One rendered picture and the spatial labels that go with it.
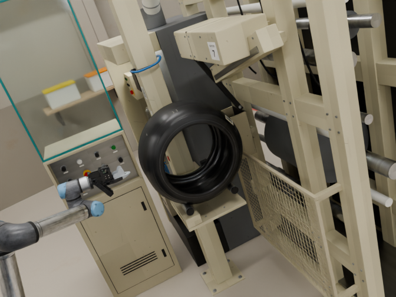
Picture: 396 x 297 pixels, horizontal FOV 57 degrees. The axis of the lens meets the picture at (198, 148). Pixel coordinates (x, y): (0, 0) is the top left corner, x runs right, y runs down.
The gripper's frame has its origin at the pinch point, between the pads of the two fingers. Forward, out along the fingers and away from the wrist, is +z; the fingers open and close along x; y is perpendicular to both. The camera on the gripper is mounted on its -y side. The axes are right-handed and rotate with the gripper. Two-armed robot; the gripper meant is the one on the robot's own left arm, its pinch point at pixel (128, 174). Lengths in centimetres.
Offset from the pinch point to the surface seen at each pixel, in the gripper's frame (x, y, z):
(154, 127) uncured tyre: -3.6, 22.0, 18.5
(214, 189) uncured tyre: -12.4, -18.7, 41.2
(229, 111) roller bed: 38, 5, 78
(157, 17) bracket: 81, 71, 54
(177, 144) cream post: 25.6, -1.7, 35.3
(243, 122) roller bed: 19, 2, 79
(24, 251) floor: 205, -139, -114
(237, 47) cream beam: -35, 56, 55
